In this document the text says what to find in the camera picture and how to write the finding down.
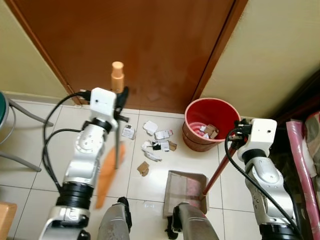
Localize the light wooden furniture corner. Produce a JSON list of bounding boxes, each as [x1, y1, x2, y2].
[[0, 201, 18, 240]]

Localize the white box with pink print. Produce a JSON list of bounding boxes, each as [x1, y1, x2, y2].
[[154, 129, 174, 141]]

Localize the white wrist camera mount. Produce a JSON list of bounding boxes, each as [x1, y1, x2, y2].
[[89, 87, 119, 119], [248, 118, 278, 152]]

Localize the red plastic bucket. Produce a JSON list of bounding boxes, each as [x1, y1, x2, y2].
[[182, 98, 242, 153]]

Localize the brown wooden door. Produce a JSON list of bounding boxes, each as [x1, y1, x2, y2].
[[5, 0, 249, 114]]

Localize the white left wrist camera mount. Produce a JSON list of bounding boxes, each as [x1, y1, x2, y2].
[[89, 87, 119, 119]]

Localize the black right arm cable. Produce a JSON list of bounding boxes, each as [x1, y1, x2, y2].
[[224, 126, 302, 237]]

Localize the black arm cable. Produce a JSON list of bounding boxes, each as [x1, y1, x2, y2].
[[42, 90, 94, 194], [224, 126, 302, 237]]

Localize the paper scraps inside bucket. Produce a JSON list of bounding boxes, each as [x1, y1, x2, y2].
[[199, 123, 220, 140]]

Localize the grey left robot leg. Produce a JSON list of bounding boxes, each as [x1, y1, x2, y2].
[[96, 196, 133, 240]]

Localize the black and white packet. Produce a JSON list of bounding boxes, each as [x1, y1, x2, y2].
[[152, 141, 171, 152]]

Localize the orange broom with grey pole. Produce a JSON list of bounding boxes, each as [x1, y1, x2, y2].
[[94, 61, 127, 210]]

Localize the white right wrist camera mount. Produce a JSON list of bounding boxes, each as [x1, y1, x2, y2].
[[248, 118, 278, 152]]

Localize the grey robot leg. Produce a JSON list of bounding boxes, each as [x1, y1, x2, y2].
[[96, 196, 133, 240], [166, 202, 207, 240]]

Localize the colourful patterned cloth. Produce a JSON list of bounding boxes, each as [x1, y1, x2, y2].
[[305, 111, 320, 156]]

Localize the white printed carton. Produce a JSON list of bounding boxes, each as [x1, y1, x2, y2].
[[122, 124, 137, 140]]

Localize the pink rolled mat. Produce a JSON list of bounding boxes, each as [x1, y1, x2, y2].
[[285, 119, 320, 240]]

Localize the grey right robot leg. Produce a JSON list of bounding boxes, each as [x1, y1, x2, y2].
[[166, 202, 207, 240]]

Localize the grey dustpan with red handle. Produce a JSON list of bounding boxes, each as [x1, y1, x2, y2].
[[163, 138, 238, 219]]

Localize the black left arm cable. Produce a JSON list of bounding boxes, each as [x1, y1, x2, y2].
[[42, 90, 94, 194]]

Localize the long crumpled white paper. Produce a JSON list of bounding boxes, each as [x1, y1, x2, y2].
[[141, 141, 163, 163]]

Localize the torn brown cardboard piece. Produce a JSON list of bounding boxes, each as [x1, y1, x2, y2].
[[137, 161, 151, 177]]

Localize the dark wooden furniture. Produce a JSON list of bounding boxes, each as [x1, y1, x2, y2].
[[274, 69, 320, 126]]

